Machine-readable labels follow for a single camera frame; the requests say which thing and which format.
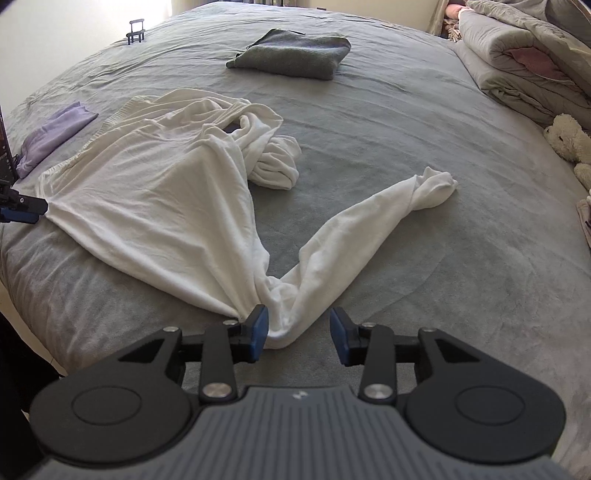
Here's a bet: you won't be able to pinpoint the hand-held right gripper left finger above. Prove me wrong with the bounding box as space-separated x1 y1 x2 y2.
111 305 270 406

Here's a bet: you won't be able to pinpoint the white plush dog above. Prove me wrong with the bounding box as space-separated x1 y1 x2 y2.
542 114 591 192

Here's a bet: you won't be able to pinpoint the folded lavender garment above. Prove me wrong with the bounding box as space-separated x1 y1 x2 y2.
16 102 99 178

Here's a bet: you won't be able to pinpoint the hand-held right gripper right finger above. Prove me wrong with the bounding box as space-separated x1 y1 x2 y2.
329 306 485 406

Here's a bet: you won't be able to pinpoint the stack of folded clothes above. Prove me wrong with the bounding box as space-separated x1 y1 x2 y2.
577 196 591 250

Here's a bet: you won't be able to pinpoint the folded grey duvet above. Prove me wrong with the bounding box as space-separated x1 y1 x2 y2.
455 9 591 125

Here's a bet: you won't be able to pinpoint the grey bed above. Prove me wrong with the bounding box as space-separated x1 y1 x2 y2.
0 0 591 480

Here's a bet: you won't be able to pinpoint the folded grey sweater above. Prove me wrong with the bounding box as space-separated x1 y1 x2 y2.
226 28 352 80

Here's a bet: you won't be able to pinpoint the grey pillow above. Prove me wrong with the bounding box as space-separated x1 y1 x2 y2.
466 0 591 56

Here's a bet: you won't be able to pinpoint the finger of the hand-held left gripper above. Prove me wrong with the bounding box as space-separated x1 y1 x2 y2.
0 193 48 214
0 209 40 224

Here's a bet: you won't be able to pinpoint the white pants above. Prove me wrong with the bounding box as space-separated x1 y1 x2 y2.
39 89 459 350

